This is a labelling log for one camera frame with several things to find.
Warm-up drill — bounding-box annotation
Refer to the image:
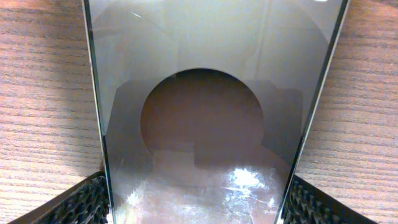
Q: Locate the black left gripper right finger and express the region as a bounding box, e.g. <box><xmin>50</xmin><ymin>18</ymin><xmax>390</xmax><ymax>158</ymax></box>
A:
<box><xmin>281</xmin><ymin>175</ymin><xmax>377</xmax><ymax>224</ymax></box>

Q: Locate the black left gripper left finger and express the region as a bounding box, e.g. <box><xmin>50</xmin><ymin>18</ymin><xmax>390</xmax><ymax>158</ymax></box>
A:
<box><xmin>9</xmin><ymin>171</ymin><xmax>109</xmax><ymax>224</ymax></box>

